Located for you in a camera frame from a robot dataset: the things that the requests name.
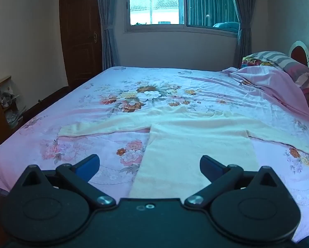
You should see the right grey curtain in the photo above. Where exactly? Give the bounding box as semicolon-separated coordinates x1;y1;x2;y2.
232;0;267;68

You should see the cream long-sleeve knit top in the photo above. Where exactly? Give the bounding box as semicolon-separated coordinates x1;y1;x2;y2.
59;106;309;200

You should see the left grey curtain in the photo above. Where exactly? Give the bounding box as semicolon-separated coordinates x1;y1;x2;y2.
97;0;120;70

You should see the floral pink bed sheet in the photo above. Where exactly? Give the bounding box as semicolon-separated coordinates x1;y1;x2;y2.
0;66;309;241

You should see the red white headboard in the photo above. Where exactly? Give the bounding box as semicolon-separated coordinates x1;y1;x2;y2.
289;40;309;68

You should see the striped floral pillow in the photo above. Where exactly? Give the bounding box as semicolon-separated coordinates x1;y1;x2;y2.
241;51;309;94

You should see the grey curtain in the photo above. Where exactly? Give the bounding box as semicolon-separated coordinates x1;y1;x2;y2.
97;0;120;70
232;0;267;68

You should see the window with frame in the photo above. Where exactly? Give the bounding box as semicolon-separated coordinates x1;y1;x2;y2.
126;0;238;30

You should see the pink folded blanket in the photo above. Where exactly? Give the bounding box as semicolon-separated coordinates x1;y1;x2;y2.
222;66;309;118

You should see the teal cushion on sill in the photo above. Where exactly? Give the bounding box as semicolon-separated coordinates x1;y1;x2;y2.
213;22;240;33

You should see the wooden side cabinet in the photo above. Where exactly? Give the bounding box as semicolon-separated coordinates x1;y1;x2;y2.
0;76;23;144

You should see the dark wooden wardrobe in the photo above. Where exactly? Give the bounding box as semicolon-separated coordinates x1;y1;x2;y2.
59;0;102;89

